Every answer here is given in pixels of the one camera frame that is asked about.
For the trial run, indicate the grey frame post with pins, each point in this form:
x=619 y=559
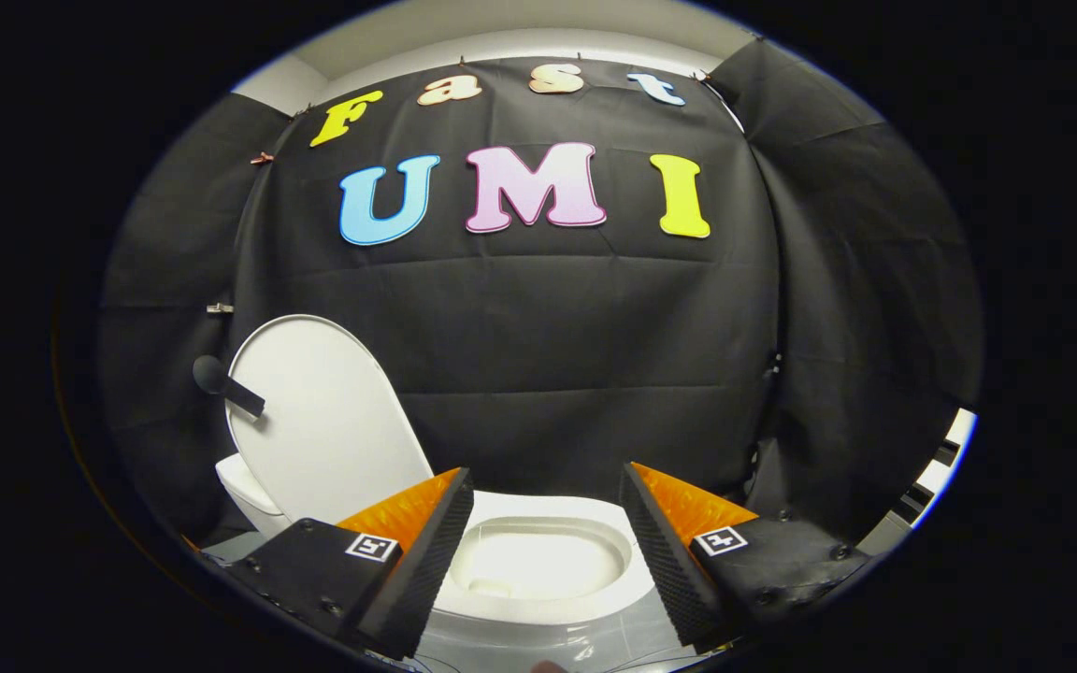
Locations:
x=889 y=535

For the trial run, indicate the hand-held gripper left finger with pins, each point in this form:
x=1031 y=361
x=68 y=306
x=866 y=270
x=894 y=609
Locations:
x=426 y=570

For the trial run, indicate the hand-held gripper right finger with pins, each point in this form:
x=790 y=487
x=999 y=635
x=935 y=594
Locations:
x=665 y=561

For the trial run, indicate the black bracket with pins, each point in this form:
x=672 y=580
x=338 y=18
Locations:
x=931 y=472

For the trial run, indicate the black backdrop cloth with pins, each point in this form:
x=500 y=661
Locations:
x=548 y=327

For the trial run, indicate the metal clip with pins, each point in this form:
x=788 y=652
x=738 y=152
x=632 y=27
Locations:
x=219 y=307

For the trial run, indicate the white toilet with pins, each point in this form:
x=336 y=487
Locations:
x=538 y=647

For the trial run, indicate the white toilet lid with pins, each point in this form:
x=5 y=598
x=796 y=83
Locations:
x=323 y=421

